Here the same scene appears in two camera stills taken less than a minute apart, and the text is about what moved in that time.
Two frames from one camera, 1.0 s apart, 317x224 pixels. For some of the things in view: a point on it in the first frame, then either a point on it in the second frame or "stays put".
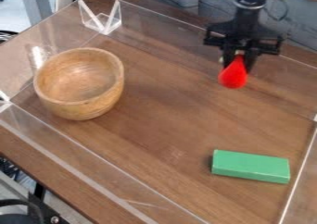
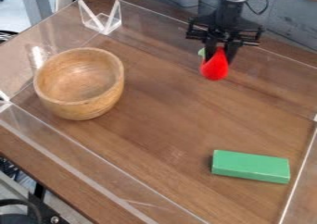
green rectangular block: (251, 167) stays put
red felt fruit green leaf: (233, 76) -> (214, 67)
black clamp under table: (48, 216) stays put
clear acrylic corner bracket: (99, 22) stays put
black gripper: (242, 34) -> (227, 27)
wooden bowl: (77, 82) stays put
